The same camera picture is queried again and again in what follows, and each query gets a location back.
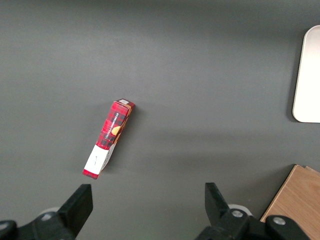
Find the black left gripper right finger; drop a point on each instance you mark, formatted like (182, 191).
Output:
(225, 225)

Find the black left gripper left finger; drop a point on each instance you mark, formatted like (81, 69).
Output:
(67, 217)

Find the wooden board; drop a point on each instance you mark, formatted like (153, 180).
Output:
(297, 200)

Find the red tartan shortbread box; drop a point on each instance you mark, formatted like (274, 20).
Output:
(112, 130)

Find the white plastic tray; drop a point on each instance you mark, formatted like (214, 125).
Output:
(308, 85)

